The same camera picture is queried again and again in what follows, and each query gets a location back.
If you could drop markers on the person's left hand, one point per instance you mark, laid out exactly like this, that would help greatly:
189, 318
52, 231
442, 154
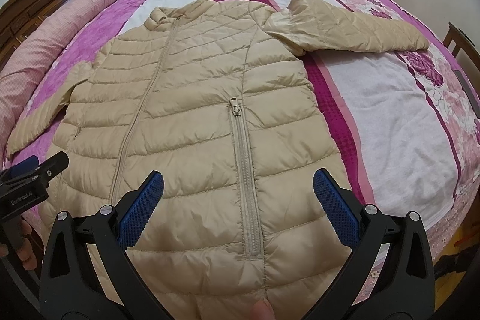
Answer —
25, 251

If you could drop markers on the dark wooden headboard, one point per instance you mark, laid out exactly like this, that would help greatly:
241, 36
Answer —
19, 19

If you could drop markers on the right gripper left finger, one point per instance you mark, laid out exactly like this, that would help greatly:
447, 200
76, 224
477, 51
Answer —
70, 288

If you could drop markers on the wooden chair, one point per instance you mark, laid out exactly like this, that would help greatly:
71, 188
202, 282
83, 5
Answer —
467, 56

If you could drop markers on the pink rolled quilt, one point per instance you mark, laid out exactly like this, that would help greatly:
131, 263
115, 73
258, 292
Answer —
30, 62

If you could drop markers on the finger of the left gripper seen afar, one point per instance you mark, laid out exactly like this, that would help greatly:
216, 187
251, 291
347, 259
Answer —
29, 164

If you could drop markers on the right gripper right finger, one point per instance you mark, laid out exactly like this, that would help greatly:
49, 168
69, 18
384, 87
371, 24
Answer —
389, 272

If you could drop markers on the beige quilted down jacket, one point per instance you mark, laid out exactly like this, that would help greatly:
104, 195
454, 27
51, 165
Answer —
214, 96

